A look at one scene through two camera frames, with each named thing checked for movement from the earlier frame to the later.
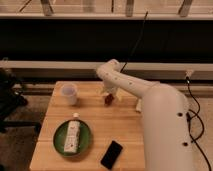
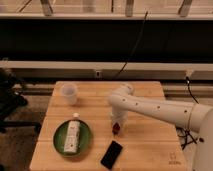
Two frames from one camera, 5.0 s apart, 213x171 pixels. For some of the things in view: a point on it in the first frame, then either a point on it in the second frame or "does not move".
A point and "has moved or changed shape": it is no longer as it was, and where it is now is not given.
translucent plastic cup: (69, 94) does not move
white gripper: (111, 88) → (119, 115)
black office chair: (12, 97) does not move
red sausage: (109, 99) has moved or changed shape
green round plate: (84, 144) does not move
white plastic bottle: (72, 134) does not move
